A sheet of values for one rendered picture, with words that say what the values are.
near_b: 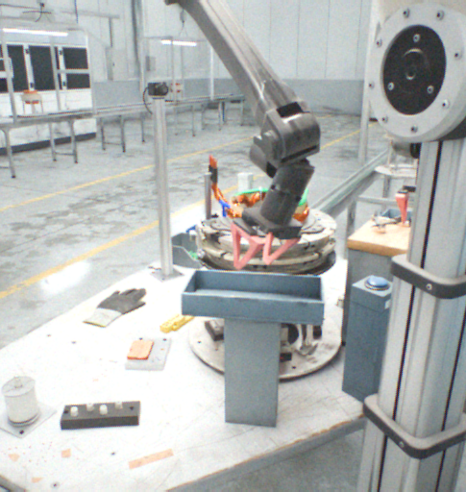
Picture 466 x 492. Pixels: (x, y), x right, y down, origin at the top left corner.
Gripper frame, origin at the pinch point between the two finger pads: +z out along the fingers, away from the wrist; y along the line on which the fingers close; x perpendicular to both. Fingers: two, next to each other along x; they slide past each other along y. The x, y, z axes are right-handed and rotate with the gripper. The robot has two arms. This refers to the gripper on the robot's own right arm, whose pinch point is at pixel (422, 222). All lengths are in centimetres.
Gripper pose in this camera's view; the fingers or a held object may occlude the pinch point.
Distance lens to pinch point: 119.1
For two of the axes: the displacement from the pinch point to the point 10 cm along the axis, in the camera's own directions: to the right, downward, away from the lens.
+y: -8.6, -1.8, 4.8
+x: -5.1, 3.1, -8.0
